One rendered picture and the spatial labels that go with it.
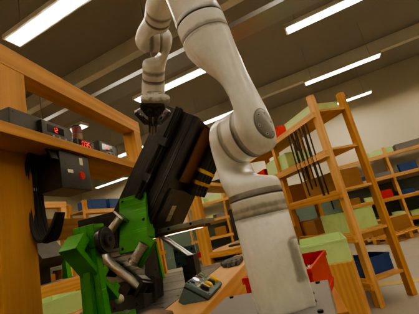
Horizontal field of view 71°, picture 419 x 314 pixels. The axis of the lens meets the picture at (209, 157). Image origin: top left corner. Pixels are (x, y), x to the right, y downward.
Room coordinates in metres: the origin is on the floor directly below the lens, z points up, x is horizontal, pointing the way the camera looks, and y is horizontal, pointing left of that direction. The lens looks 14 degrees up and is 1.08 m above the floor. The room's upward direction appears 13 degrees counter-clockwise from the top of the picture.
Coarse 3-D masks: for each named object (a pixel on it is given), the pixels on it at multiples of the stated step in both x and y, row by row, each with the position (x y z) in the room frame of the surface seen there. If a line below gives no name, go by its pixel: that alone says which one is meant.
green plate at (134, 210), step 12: (144, 192) 1.09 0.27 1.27; (120, 204) 1.11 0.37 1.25; (132, 204) 1.10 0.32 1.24; (144, 204) 1.08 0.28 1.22; (132, 216) 1.08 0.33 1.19; (144, 216) 1.07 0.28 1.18; (120, 228) 1.09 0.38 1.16; (132, 228) 1.07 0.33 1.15; (144, 228) 1.06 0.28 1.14; (120, 240) 1.08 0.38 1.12; (132, 240) 1.06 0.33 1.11; (120, 252) 1.07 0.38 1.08
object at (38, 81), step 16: (0, 48) 0.94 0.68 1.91; (16, 64) 1.01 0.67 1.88; (32, 64) 1.09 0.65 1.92; (32, 80) 1.09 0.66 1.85; (48, 80) 1.17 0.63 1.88; (64, 80) 1.27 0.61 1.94; (48, 96) 1.24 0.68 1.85; (64, 96) 1.27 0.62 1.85; (80, 96) 1.38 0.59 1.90; (80, 112) 1.47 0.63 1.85; (96, 112) 1.51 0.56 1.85; (112, 112) 1.66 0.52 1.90; (112, 128) 1.78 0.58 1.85; (128, 128) 1.84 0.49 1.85
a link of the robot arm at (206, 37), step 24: (192, 24) 0.44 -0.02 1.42; (216, 24) 0.44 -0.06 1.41; (192, 48) 0.45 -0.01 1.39; (216, 48) 0.44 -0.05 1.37; (216, 72) 0.45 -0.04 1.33; (240, 72) 0.45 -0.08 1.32; (240, 96) 0.44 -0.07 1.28; (240, 120) 0.45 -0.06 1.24; (264, 120) 0.46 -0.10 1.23; (240, 144) 0.46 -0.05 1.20; (264, 144) 0.46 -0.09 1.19
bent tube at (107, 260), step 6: (120, 216) 1.05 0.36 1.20; (114, 222) 1.06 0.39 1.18; (120, 222) 1.07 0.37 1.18; (114, 228) 1.06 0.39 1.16; (102, 258) 1.04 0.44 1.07; (108, 258) 1.04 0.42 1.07; (108, 264) 1.03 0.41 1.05; (114, 264) 1.02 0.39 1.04; (114, 270) 1.02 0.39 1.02; (120, 270) 1.01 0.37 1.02; (126, 270) 1.02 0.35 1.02; (120, 276) 1.01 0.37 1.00; (126, 276) 1.00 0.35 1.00; (132, 276) 1.00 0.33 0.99; (126, 282) 1.01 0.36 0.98; (132, 282) 0.99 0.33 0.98; (138, 282) 0.99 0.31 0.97
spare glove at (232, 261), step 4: (236, 256) 1.58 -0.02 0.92; (240, 256) 1.53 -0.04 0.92; (224, 260) 1.52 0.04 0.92; (228, 260) 1.49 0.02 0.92; (232, 260) 1.48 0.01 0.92; (236, 260) 1.42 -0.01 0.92; (240, 260) 1.45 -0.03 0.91; (224, 264) 1.43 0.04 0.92; (228, 264) 1.41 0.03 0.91; (232, 264) 1.41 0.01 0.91
